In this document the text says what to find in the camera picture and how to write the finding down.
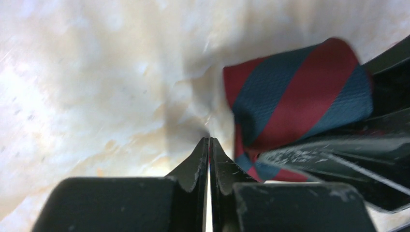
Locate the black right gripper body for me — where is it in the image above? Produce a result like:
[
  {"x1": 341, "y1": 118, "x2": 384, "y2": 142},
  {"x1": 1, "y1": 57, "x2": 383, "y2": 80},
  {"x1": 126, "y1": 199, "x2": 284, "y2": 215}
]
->
[{"x1": 363, "y1": 34, "x2": 410, "y2": 138}]

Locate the red navy striped tie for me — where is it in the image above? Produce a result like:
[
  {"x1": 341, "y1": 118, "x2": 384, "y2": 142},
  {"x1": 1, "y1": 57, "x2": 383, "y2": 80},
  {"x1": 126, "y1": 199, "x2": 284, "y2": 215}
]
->
[{"x1": 222, "y1": 38, "x2": 373, "y2": 182}]

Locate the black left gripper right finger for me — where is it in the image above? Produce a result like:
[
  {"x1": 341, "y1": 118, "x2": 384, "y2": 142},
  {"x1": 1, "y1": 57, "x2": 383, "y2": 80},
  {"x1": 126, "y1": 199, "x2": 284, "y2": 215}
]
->
[{"x1": 209, "y1": 138, "x2": 376, "y2": 232}]

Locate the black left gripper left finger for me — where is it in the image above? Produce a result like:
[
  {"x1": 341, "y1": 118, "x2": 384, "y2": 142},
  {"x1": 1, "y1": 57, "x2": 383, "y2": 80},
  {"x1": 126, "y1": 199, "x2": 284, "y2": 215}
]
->
[{"x1": 33, "y1": 138, "x2": 209, "y2": 232}]

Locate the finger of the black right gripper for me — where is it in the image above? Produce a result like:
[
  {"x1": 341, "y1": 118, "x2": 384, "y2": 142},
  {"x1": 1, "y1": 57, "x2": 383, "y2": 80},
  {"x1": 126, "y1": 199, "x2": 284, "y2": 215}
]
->
[{"x1": 258, "y1": 136, "x2": 410, "y2": 212}]

